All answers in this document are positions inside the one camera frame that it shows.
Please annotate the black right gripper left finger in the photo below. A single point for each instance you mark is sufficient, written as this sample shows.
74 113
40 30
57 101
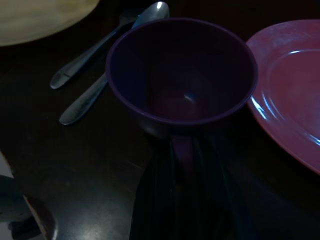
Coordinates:
155 200

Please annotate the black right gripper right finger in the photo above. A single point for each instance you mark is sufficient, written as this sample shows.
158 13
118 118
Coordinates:
215 200

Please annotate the dark brown wooden table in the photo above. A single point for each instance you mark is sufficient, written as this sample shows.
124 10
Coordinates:
75 162

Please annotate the silver metal spoon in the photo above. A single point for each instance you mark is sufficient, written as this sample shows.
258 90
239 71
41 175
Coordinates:
82 102

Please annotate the pink plate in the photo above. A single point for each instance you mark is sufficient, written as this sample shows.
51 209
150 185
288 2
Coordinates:
295 87

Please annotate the slim silver metal cutlery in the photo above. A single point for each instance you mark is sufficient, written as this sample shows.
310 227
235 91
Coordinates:
75 67

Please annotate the pale yellow plate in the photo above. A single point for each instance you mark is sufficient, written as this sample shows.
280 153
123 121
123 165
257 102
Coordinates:
37 20

